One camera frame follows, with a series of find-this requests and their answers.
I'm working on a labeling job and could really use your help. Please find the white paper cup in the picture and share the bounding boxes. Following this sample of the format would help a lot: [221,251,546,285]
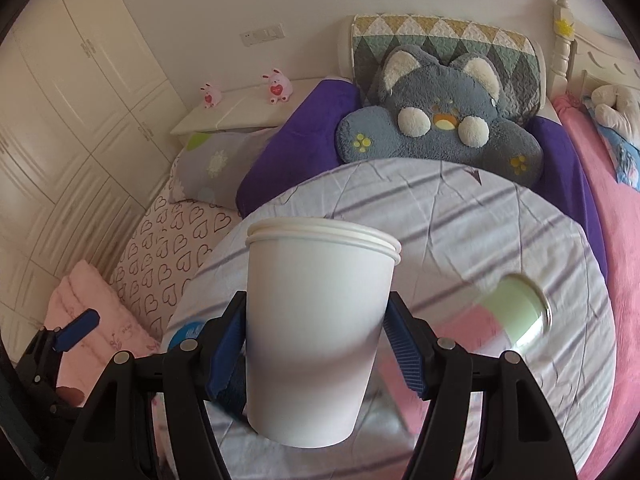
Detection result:
[246,217,401,448]

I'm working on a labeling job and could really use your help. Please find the blue black tin can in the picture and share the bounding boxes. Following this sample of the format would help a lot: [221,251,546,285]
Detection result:
[167,321,205,350]

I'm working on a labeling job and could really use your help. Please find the pink green cookie jar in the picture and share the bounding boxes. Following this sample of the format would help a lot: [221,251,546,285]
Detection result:
[376,274,552,434]

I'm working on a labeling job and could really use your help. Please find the heart pattern bed sheet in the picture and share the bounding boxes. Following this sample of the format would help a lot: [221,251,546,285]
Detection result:
[110,178,241,340]

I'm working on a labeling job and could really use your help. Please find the striped round table cloth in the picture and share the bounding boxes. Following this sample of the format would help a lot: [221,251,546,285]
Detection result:
[159,156,618,480]

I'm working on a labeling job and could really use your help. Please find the cream wardrobe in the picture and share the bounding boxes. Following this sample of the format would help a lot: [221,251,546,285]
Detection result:
[1,0,186,360]

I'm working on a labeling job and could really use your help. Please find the grey flower pillow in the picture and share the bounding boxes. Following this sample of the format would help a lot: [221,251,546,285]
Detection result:
[168,127,280,209]

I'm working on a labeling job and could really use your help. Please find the pink bed blanket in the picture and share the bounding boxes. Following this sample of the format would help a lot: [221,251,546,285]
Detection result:
[553,94,639,479]

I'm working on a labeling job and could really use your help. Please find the pink bunny figurine left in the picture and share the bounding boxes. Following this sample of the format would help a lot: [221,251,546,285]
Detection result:
[200,82,222,108]

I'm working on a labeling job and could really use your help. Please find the pink bunny figurine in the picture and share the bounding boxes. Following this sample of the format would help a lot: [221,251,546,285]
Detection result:
[262,68,293,104]
[200,82,222,108]

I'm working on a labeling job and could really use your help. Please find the white bedside shelf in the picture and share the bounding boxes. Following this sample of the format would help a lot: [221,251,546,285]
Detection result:
[170,78,320,136]

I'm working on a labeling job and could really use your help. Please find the blue floral pillow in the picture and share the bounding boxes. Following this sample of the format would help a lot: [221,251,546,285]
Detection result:
[582,96,640,191]

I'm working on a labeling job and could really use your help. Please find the purple blanket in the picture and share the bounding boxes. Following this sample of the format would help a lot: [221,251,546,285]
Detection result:
[235,82,608,276]

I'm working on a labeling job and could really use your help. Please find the grey cat plush cushion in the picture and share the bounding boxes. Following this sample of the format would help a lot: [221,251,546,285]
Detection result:
[335,46,544,188]

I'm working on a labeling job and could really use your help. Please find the pink bunny figurine right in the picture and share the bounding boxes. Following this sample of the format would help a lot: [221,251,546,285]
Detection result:
[262,68,293,104]

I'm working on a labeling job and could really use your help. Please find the white plush toy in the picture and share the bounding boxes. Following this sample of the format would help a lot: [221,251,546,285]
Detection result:
[590,84,640,148]

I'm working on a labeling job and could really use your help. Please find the cream wooden headboard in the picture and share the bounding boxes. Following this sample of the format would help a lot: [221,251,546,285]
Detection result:
[547,0,639,100]

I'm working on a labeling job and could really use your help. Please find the quilted triangle pattern cushion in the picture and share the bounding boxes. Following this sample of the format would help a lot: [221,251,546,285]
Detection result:
[349,14,544,126]

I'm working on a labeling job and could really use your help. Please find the white wall switch panel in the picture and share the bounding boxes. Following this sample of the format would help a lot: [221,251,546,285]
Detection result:
[240,24,285,47]

